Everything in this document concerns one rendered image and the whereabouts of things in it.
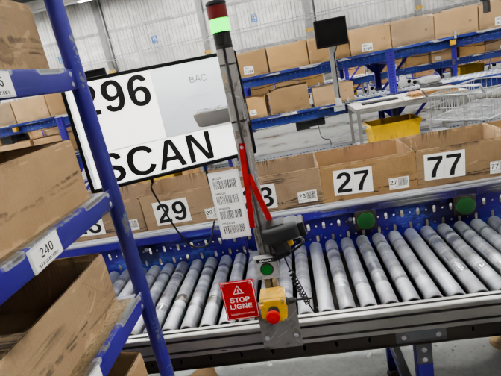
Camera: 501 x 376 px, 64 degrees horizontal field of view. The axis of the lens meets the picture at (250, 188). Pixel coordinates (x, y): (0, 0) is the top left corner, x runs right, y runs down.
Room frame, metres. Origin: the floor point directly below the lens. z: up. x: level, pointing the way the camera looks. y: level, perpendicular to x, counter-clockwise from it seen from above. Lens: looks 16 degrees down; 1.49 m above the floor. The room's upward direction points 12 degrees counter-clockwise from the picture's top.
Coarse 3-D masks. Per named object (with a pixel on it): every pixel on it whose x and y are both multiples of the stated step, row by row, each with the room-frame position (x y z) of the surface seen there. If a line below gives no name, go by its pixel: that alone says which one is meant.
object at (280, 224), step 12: (288, 216) 1.04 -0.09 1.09; (300, 216) 1.02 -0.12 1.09; (264, 228) 1.01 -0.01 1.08; (276, 228) 0.99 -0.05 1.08; (288, 228) 0.99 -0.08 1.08; (300, 228) 0.99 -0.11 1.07; (264, 240) 1.00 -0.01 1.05; (276, 240) 0.99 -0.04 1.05; (288, 240) 0.99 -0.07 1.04; (276, 252) 1.01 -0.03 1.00; (288, 252) 1.00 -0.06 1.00
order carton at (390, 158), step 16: (368, 144) 1.88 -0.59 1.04; (384, 144) 1.87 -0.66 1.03; (400, 144) 1.78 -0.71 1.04; (320, 160) 1.91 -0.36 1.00; (336, 160) 1.90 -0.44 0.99; (352, 160) 1.89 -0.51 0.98; (368, 160) 1.60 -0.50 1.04; (384, 160) 1.59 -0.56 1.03; (400, 160) 1.58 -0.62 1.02; (320, 176) 1.63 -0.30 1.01; (384, 176) 1.59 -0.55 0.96; (400, 176) 1.58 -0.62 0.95; (416, 176) 1.57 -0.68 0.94; (368, 192) 1.60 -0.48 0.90; (384, 192) 1.59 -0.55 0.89
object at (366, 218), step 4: (360, 216) 1.53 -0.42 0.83; (364, 216) 1.53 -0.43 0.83; (368, 216) 1.53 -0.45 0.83; (372, 216) 1.53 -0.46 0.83; (360, 220) 1.53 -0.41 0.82; (364, 220) 1.53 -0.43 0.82; (368, 220) 1.53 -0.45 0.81; (372, 220) 1.52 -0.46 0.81; (360, 224) 1.53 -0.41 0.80; (364, 224) 1.53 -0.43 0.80; (368, 224) 1.53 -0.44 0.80; (372, 224) 1.53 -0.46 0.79; (364, 228) 1.53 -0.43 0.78; (368, 228) 1.53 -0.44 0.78
